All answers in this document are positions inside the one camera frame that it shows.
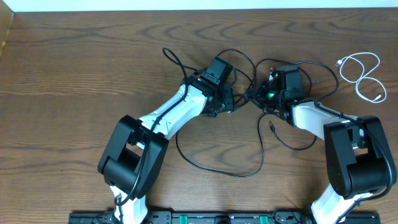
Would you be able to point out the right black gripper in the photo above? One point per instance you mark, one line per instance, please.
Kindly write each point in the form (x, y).
(255, 93)

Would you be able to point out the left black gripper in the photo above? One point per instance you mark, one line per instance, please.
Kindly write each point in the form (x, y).
(230, 95)

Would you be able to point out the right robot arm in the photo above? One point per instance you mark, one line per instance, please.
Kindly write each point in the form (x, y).
(359, 163)

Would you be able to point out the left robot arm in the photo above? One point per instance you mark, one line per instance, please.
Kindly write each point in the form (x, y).
(133, 157)

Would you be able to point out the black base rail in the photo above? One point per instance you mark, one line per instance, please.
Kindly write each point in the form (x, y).
(165, 217)

